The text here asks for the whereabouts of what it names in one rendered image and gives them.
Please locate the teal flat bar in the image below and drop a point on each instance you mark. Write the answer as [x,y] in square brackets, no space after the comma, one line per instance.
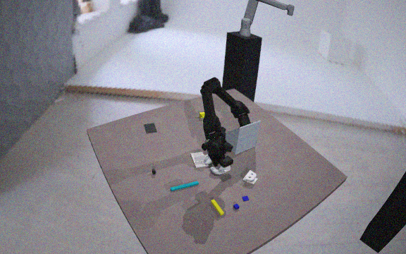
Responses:
[184,186]

